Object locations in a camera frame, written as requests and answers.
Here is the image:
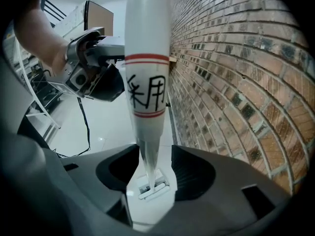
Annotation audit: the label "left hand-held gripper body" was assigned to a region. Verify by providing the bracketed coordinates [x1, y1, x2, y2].
[48, 39, 107, 99]

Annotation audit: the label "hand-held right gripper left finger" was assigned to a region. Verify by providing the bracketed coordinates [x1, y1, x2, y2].
[95, 144, 141, 193]

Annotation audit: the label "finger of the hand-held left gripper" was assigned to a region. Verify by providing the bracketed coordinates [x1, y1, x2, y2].
[71, 27, 109, 66]
[92, 63, 125, 103]

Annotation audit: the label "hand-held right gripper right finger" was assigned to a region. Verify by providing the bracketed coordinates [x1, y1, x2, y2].
[171, 145, 217, 202]

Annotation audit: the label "person's left forearm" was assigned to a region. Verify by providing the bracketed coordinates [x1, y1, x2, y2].
[13, 2, 69, 71]

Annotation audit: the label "beige folding partition screen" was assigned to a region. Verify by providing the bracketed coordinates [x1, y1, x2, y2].
[66, 0, 115, 38]

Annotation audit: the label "black stair railing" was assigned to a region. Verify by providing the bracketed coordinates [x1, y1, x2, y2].
[41, 0, 67, 22]

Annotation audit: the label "white metal shelf rack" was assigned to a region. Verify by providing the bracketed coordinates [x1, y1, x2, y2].
[4, 26, 62, 145]

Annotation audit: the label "person's black trousers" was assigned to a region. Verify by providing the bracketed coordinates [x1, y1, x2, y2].
[16, 114, 53, 152]

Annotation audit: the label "black wire cart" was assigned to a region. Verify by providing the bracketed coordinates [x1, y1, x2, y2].
[31, 69, 63, 113]

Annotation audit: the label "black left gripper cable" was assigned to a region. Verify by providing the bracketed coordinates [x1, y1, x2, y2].
[55, 96, 92, 157]

